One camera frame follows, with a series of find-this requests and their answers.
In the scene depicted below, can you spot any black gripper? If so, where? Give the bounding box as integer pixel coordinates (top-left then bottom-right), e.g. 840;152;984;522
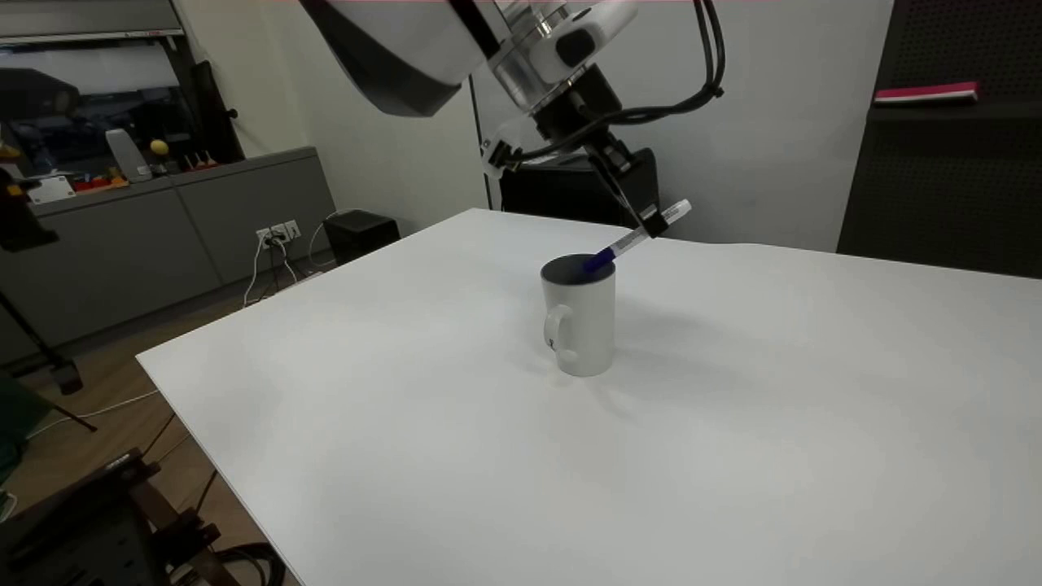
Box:
487;70;663;236

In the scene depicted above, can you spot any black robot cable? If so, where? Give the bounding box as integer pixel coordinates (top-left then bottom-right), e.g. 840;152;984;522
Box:
507;0;730;165

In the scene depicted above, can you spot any small black floor box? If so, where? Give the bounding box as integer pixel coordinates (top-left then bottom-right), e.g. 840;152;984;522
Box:
321;210;401;264

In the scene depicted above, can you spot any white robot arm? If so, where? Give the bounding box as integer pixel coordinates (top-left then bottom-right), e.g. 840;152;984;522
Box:
297;0;667;236

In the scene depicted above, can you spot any white bottle on cabinet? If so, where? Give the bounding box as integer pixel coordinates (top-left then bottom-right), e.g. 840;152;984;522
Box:
103;126;151;181

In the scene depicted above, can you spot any white ceramic mug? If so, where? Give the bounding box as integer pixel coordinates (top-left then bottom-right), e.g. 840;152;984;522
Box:
539;254;615;376

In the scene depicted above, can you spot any white wall power outlet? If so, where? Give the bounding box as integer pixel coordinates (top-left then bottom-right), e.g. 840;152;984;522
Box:
255;217;302;244

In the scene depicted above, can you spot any black box by wall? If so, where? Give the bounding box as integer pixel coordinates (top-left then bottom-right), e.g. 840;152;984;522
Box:
497;157;630;228

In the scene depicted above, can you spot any grey low cabinet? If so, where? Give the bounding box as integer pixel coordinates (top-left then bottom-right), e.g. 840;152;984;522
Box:
0;151;335;346

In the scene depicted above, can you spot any pink book on shelf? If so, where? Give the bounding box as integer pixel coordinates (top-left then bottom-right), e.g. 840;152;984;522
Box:
874;80;980;103

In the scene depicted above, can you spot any black shelving unit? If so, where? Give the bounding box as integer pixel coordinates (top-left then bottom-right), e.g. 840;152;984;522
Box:
837;0;1042;275

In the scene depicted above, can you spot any white marker blue cap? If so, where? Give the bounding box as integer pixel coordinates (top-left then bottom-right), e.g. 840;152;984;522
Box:
584;198;693;272

